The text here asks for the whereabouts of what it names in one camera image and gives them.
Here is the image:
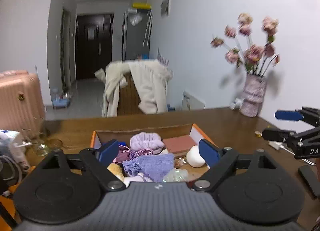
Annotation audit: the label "pink hard-shell suitcase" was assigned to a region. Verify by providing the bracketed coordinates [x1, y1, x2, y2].
[1, 70, 46, 141]

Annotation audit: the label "clear glass cup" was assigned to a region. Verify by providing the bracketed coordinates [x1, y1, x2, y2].
[31, 136, 50, 157]

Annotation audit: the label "dried pink roses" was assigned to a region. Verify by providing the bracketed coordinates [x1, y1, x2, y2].
[210, 12, 280, 78]

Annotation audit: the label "pink textured vase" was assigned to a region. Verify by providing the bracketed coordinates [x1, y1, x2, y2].
[240, 74, 267, 118]

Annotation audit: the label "pink layered sponge block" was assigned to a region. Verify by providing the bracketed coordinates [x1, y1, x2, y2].
[163, 135, 197, 158]

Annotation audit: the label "white charger cable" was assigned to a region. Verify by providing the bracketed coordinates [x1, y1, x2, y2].
[280, 145, 316, 166]

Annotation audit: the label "translucent green soft toy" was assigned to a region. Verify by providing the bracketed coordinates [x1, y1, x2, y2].
[163, 168, 189, 182]

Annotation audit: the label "grey refrigerator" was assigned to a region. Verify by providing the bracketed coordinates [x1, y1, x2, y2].
[121, 9, 151, 61]

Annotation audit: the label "blue and white wipes pack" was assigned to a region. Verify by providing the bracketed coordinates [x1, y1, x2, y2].
[1, 130, 30, 172]

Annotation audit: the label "black phone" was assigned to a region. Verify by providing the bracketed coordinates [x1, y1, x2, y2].
[298, 165, 320, 198]

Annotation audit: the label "orange cardboard box with pumpkin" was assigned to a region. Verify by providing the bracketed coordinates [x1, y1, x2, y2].
[91, 124, 209, 185]

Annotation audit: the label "white and yellow plush toy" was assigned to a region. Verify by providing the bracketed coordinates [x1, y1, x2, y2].
[107, 163, 125, 182]

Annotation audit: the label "cream coat on chair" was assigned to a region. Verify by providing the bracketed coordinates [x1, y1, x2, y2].
[94, 60, 172, 117]

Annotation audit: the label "lilac fluffy towel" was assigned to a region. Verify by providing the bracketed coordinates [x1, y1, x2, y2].
[130, 132, 165, 154]

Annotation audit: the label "white charger adapter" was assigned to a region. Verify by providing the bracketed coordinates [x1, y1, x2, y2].
[268, 141, 286, 150]

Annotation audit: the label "dark brown entrance door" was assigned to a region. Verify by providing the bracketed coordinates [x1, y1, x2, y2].
[75, 13, 113, 80]

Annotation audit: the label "small white jar by vase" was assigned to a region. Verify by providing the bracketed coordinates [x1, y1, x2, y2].
[229, 98, 244, 110]

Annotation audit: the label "yellow box on refrigerator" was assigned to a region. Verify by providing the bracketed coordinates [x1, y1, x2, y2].
[132, 3, 151, 10]

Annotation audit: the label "small yellow candy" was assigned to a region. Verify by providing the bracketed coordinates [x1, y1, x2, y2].
[254, 131, 262, 138]

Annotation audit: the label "purple satin scrunchie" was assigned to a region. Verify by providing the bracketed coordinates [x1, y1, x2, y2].
[113, 145, 153, 164]

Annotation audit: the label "clear plastic snack packet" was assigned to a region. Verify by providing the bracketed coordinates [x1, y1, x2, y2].
[174, 158, 188, 169]

